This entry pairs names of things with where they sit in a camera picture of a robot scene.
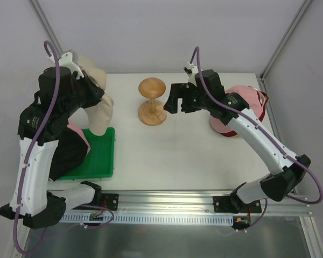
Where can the pink black-trimmed hat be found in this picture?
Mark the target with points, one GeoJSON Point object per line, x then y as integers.
{"type": "Point", "coordinates": [72, 149]}

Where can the white slotted cable duct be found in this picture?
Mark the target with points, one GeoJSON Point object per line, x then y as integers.
{"type": "Point", "coordinates": [149, 219]}

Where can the pink cap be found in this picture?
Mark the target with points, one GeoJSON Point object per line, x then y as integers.
{"type": "Point", "coordinates": [219, 127]}

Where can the beige bucket hat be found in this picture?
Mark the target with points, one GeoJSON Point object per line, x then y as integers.
{"type": "Point", "coordinates": [100, 115]}

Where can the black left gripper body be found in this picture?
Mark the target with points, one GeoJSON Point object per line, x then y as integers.
{"type": "Point", "coordinates": [92, 91]}

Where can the green plastic tray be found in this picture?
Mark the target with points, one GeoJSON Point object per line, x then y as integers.
{"type": "Point", "coordinates": [99, 162]}

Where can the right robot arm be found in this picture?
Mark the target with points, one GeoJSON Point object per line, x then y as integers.
{"type": "Point", "coordinates": [286, 169]}

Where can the wooden hat stand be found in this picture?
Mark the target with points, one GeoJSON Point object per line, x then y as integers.
{"type": "Point", "coordinates": [151, 112]}

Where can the aluminium rail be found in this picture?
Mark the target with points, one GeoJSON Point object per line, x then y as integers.
{"type": "Point", "coordinates": [195, 203]}

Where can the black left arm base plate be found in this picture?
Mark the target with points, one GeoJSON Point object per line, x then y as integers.
{"type": "Point", "coordinates": [109, 201]}

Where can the aluminium frame post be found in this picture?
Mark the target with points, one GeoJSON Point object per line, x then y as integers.
{"type": "Point", "coordinates": [68, 58]}
{"type": "Point", "coordinates": [286, 37]}

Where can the right aluminium frame post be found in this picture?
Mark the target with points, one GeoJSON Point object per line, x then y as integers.
{"type": "Point", "coordinates": [286, 37]}

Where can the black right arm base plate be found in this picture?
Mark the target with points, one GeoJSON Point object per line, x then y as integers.
{"type": "Point", "coordinates": [224, 204]}

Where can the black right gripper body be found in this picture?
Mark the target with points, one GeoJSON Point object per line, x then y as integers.
{"type": "Point", "coordinates": [184, 97]}

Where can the left aluminium frame post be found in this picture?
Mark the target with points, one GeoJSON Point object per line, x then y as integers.
{"type": "Point", "coordinates": [68, 58]}

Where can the dark red cap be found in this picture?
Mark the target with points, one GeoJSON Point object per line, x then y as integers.
{"type": "Point", "coordinates": [256, 99]}

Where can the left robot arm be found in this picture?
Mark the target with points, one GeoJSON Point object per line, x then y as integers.
{"type": "Point", "coordinates": [41, 125]}

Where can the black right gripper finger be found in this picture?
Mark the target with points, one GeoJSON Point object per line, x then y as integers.
{"type": "Point", "coordinates": [190, 99]}
{"type": "Point", "coordinates": [177, 91]}

